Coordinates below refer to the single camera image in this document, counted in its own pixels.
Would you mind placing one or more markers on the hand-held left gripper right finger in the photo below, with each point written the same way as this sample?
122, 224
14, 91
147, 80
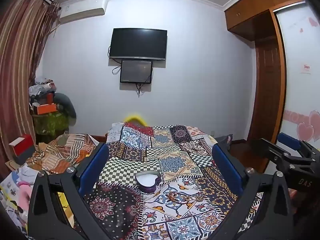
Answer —
226, 162

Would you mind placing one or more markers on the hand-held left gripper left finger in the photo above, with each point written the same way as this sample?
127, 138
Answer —
96, 167

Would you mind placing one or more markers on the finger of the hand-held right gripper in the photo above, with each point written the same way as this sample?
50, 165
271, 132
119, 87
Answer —
265, 147
288, 139

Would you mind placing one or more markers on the purple heart-shaped tin box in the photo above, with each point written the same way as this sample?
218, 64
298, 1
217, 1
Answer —
147, 180

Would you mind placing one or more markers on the pink heart sticker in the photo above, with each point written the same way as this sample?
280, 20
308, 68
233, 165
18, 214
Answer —
305, 127

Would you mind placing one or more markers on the dark cushion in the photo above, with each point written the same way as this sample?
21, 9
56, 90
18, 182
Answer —
225, 141

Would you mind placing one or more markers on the orange striped blanket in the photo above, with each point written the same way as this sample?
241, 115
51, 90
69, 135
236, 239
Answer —
62, 150

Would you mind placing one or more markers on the white sliding wardrobe door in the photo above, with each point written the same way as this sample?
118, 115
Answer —
300, 92

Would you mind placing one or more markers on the patchwork printed blanket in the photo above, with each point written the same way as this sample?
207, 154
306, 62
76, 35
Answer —
175, 160

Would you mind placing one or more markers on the brown wooden door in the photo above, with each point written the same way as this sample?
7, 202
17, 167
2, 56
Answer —
266, 87

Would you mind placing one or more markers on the green patterned cloth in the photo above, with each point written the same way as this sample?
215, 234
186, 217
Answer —
50, 123

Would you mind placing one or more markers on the red and white box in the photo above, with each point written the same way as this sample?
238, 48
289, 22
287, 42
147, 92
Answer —
22, 147

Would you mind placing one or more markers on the orange box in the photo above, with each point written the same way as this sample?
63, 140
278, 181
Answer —
47, 108

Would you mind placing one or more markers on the printed white bag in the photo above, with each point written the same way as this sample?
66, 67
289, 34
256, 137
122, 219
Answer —
10, 192

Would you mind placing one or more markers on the pile of clothes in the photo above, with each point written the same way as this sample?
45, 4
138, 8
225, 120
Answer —
41, 90

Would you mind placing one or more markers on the brown striped curtain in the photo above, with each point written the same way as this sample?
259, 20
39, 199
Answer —
17, 67

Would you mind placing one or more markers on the wooden overhead cabinet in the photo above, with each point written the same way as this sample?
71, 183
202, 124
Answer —
250, 12

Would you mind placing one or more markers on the white air conditioner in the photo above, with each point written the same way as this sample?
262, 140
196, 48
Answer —
82, 10

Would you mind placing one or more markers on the small paper wall sticker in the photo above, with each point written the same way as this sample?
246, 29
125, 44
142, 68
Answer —
306, 68

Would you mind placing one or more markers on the small black wall monitor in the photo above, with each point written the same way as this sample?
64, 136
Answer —
136, 71

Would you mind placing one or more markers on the black wall television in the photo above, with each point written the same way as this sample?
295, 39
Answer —
138, 43

